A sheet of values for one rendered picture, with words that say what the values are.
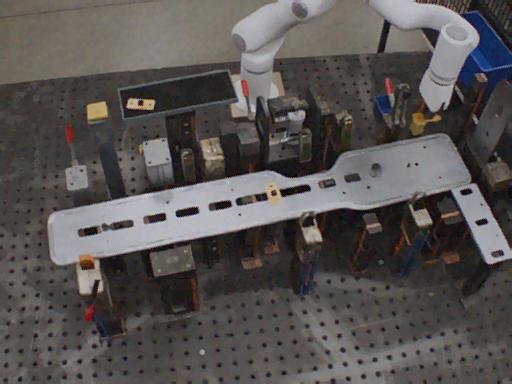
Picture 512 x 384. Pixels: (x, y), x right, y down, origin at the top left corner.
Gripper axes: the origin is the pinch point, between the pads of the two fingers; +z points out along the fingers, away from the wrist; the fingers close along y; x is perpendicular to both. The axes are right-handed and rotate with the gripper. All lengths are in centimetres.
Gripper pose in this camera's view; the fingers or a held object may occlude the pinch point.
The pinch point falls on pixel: (428, 111)
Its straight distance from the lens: 186.6
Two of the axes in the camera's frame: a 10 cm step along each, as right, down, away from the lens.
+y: 2.4, 7.9, -5.6
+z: -0.1, 5.8, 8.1
